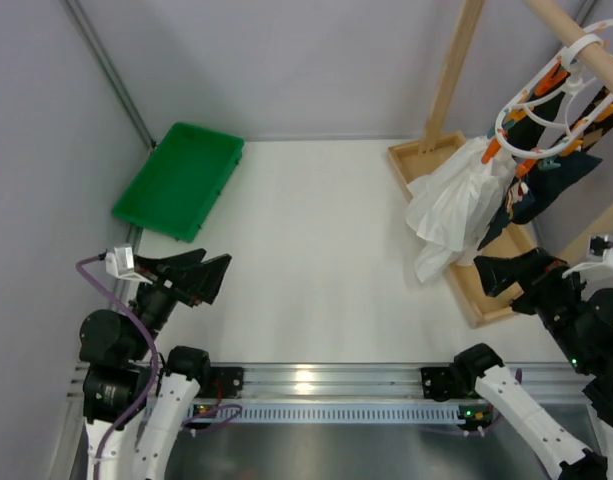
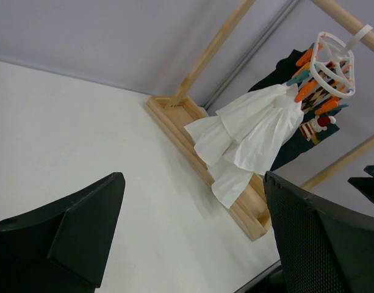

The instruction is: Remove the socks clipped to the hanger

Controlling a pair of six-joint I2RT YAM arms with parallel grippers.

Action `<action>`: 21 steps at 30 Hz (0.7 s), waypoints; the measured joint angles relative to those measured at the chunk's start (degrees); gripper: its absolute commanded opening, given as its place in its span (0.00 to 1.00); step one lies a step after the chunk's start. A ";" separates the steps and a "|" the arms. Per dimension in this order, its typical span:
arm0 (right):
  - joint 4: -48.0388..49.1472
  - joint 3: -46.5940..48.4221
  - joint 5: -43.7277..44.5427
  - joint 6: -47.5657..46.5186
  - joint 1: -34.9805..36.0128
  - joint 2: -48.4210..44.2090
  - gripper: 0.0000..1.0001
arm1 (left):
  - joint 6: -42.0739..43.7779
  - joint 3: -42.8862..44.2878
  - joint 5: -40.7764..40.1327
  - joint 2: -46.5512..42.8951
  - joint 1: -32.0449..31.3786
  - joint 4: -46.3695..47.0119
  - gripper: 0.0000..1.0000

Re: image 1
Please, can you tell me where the white cloth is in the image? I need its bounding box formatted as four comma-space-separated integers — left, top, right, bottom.
405, 136, 516, 283

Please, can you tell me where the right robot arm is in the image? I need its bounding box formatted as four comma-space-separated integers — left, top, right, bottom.
449, 237, 613, 479

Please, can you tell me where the green plastic tray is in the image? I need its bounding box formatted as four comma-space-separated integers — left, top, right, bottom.
112, 122, 245, 243

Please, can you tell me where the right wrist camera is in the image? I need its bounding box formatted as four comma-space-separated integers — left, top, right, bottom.
562, 235, 613, 282

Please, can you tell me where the white clip hanger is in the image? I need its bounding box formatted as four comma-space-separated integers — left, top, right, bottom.
481, 19, 613, 179

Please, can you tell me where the aluminium mounting rail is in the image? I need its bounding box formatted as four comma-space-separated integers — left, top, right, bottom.
68, 362, 592, 401

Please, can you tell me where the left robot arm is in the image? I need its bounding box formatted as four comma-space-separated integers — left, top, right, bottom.
76, 244, 243, 479

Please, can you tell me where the dark navy sock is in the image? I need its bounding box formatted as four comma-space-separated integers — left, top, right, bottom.
509, 151, 602, 225
477, 200, 531, 250

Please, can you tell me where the brown argyle sock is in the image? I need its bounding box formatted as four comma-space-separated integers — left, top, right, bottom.
560, 87, 613, 157
502, 70, 569, 150

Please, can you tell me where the white slotted cable duct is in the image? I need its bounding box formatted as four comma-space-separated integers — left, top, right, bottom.
187, 403, 492, 425

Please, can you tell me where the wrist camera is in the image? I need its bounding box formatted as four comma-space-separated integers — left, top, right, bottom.
562, 235, 613, 282
104, 243, 141, 281

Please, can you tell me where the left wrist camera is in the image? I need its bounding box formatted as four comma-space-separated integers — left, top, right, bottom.
104, 243, 141, 281

